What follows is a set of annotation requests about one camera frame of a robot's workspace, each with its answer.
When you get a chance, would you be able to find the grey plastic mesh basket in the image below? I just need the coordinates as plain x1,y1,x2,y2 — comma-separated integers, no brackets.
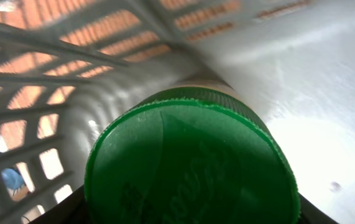
0,1,355,223

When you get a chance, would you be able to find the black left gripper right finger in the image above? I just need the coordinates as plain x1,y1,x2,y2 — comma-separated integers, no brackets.
298,195,338,224

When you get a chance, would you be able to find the green lid white jar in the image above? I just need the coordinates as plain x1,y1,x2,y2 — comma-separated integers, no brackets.
84,86,300,224

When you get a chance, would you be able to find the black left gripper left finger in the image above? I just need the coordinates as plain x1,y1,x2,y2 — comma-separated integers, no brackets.
29,186,87,224

